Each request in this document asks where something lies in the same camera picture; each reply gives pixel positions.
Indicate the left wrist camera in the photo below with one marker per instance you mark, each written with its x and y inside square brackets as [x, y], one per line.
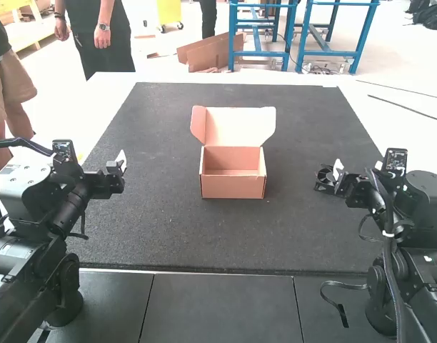
[64, 151]

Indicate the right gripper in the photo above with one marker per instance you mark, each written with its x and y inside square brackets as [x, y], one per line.
[354, 191]

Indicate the black mat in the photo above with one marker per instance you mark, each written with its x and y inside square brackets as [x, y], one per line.
[168, 143]

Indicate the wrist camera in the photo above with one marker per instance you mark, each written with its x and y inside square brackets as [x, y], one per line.
[64, 151]
[395, 160]

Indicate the dark base panel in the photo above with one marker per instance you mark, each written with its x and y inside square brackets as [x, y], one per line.
[111, 307]
[318, 321]
[222, 311]

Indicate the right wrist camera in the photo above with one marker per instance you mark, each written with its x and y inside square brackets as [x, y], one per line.
[395, 160]

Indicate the person's legs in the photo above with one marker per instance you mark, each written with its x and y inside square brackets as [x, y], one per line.
[208, 18]

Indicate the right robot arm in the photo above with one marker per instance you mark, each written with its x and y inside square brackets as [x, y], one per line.
[415, 250]

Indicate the brown cardboard sheets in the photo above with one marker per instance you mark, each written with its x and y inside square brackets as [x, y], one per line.
[208, 53]

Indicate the yellow cart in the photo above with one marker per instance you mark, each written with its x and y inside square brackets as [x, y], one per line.
[168, 12]

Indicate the black bags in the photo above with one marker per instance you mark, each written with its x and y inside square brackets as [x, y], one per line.
[429, 14]

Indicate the person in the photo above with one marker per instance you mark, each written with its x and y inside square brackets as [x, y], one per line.
[8, 89]
[97, 43]

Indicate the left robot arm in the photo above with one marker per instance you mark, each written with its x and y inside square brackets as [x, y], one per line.
[29, 228]

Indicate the cardboard box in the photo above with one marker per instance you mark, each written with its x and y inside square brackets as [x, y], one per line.
[232, 168]

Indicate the black square fan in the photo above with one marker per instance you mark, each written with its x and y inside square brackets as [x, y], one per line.
[323, 178]

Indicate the wooden pallet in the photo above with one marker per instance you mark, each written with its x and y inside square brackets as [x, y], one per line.
[25, 25]

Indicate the blue metal frame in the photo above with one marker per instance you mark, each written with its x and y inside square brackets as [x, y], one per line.
[329, 55]
[261, 55]

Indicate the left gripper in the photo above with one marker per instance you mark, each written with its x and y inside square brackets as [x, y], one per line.
[102, 184]

